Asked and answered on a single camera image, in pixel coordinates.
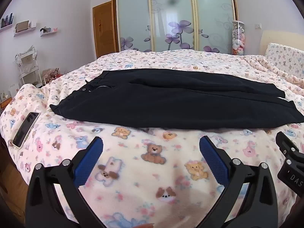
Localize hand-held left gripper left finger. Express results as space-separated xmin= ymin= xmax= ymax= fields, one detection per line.
xmin=25 ymin=136 xmax=105 ymax=228

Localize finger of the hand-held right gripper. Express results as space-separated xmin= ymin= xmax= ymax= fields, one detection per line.
xmin=276 ymin=131 xmax=304 ymax=165

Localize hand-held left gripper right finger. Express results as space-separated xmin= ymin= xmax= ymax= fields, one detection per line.
xmin=199 ymin=135 xmax=279 ymax=228

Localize black pants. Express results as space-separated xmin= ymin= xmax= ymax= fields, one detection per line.
xmin=49 ymin=68 xmax=304 ymax=130

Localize teddy bear printed blanket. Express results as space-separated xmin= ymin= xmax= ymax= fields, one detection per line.
xmin=0 ymin=49 xmax=304 ymax=228

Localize smartphone in pale case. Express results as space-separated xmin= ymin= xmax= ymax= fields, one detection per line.
xmin=12 ymin=112 xmax=40 ymax=150

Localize teddy bear printed pillow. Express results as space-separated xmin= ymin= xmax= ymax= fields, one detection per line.
xmin=264 ymin=43 xmax=304 ymax=86

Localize heap of plush toys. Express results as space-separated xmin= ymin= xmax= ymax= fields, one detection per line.
xmin=42 ymin=67 xmax=64 ymax=85

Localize wooden nightstand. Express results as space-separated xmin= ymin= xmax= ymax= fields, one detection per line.
xmin=0 ymin=91 xmax=13 ymax=115

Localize cream headboard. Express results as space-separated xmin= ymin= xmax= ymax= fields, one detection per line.
xmin=260 ymin=30 xmax=304 ymax=58

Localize clear tube of plush toys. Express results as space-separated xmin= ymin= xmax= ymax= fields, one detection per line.
xmin=231 ymin=21 xmax=245 ymax=55

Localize wooden door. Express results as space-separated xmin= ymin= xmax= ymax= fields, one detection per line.
xmin=92 ymin=1 xmax=117 ymax=60

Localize sliding glass wardrobe with flowers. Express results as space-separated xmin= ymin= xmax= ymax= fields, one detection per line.
xmin=111 ymin=0 xmax=238 ymax=55

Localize white wire storage cart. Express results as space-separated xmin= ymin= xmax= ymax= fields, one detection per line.
xmin=15 ymin=46 xmax=40 ymax=88

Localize wall shelf with cardboard box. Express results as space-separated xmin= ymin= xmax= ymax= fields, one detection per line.
xmin=13 ymin=20 xmax=36 ymax=37

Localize wall shelf with books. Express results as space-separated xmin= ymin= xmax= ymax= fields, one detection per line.
xmin=0 ymin=16 xmax=15 ymax=32

